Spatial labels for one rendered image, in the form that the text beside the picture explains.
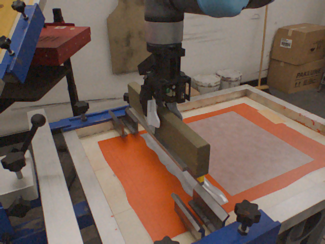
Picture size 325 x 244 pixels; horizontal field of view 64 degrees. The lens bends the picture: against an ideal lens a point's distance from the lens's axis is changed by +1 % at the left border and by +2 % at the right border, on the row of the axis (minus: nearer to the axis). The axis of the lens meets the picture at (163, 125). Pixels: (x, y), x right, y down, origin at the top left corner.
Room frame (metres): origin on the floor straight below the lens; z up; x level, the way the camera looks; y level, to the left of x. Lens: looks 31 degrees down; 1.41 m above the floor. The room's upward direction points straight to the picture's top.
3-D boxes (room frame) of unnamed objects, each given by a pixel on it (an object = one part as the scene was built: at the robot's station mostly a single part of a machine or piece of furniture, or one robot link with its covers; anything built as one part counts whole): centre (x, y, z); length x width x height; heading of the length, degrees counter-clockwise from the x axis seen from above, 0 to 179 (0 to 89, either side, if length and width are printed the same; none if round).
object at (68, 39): (1.56, 0.72, 1.06); 0.61 x 0.46 x 0.12; 178
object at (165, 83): (0.52, -0.01, 1.23); 0.09 x 0.08 x 0.12; 28
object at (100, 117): (0.77, 0.19, 0.98); 0.30 x 0.05 x 0.07; 118
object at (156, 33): (0.53, 0.00, 1.31); 0.08 x 0.08 x 0.05
